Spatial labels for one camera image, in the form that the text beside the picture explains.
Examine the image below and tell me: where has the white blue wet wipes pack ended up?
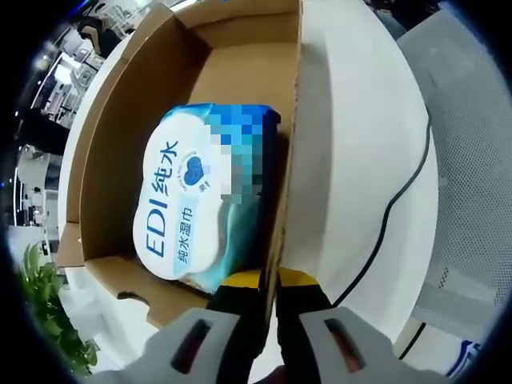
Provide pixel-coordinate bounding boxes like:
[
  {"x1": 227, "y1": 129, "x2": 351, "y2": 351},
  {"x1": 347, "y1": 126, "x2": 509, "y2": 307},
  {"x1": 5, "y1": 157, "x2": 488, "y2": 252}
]
[{"x1": 130, "y1": 102, "x2": 282, "y2": 296}]

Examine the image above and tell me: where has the grey mesh chair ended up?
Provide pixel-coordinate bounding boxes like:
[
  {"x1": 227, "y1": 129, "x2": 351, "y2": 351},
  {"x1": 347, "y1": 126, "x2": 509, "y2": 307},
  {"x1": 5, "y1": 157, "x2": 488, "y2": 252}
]
[{"x1": 394, "y1": 11, "x2": 512, "y2": 341}]

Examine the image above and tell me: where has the green potted plant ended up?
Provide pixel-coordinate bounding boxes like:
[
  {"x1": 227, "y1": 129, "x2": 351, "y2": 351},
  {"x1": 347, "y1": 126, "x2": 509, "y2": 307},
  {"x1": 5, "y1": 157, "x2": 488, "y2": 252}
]
[{"x1": 18, "y1": 242, "x2": 99, "y2": 378}]

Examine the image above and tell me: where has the brown cardboard shoe box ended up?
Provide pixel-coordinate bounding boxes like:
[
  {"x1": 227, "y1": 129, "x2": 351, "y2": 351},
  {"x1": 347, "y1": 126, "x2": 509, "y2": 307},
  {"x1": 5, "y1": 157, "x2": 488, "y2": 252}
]
[{"x1": 54, "y1": 0, "x2": 342, "y2": 332}]

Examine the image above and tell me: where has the person's left hand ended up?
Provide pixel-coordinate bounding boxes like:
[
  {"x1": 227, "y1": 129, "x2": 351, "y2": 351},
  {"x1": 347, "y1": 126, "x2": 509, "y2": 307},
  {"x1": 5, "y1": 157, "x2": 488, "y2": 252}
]
[{"x1": 258, "y1": 357, "x2": 288, "y2": 384}]

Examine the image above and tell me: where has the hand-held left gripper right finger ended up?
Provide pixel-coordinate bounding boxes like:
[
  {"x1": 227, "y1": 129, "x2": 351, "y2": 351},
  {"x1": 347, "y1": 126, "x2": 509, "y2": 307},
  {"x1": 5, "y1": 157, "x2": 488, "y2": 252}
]
[{"x1": 275, "y1": 268, "x2": 454, "y2": 384}]

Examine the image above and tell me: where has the white blue-edged board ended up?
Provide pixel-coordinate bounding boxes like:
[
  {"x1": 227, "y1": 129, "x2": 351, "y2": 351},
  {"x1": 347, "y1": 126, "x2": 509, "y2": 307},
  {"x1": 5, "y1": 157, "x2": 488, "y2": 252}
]
[{"x1": 446, "y1": 338, "x2": 483, "y2": 379}]

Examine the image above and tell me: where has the thin black cable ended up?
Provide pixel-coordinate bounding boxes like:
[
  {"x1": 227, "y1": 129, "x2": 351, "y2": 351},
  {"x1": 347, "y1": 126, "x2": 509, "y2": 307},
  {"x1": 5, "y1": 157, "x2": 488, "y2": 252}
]
[{"x1": 333, "y1": 114, "x2": 432, "y2": 305}]

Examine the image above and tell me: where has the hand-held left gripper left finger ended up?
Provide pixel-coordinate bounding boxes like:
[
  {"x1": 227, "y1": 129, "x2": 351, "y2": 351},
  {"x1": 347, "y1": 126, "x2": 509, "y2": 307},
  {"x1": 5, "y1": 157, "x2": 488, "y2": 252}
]
[{"x1": 94, "y1": 271, "x2": 266, "y2": 384}]

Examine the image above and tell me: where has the thick black cable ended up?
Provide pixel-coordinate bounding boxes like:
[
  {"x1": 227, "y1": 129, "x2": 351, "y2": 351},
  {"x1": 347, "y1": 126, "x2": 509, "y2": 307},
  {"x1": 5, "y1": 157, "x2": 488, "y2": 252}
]
[{"x1": 395, "y1": 321, "x2": 426, "y2": 359}]

